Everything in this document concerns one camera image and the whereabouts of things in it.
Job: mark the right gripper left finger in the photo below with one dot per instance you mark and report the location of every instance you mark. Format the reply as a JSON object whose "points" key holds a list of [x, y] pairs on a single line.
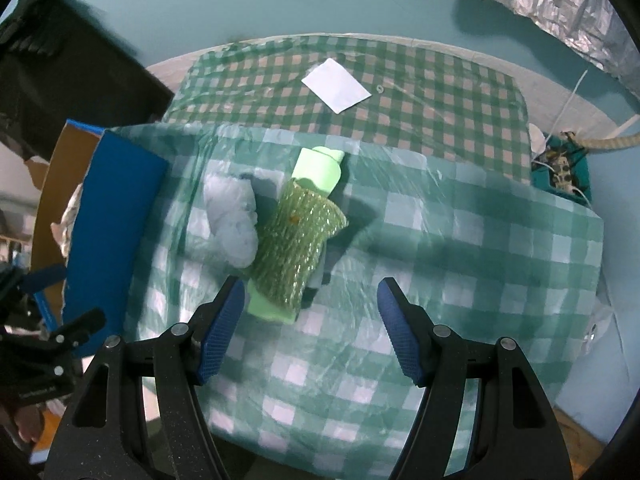
{"points": [[102, 433]]}

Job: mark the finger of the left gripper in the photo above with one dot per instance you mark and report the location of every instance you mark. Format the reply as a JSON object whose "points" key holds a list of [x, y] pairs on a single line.
{"points": [[34, 283], [75, 327]]}

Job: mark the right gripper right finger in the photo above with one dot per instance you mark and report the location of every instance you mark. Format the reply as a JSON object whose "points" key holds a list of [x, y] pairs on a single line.
{"points": [[515, 434]]}

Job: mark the light green foam sheet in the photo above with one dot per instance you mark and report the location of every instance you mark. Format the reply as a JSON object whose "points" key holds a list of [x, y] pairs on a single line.
{"points": [[319, 170]]}

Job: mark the pink white plastic bag bundle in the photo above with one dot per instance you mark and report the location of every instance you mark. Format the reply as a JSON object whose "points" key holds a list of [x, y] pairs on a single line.
{"points": [[63, 230]]}

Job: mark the blue cardboard box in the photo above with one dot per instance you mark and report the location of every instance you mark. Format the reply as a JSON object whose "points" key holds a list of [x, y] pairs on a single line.
{"points": [[120, 181]]}

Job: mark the large-check green plastic tablecloth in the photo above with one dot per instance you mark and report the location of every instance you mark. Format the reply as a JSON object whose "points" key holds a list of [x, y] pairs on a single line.
{"points": [[483, 254]]}

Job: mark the black furniture panel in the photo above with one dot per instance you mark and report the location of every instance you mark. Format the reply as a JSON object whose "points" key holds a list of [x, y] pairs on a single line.
{"points": [[56, 66]]}

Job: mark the small-check green tablecloth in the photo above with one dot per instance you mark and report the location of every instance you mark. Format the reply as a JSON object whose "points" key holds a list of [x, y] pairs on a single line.
{"points": [[422, 100]]}

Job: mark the white paper card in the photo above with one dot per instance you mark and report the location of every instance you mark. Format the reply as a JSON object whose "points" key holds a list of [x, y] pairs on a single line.
{"points": [[335, 86]]}

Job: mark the teal basket with cables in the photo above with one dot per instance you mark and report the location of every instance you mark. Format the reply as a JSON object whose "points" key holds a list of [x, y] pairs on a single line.
{"points": [[562, 169]]}

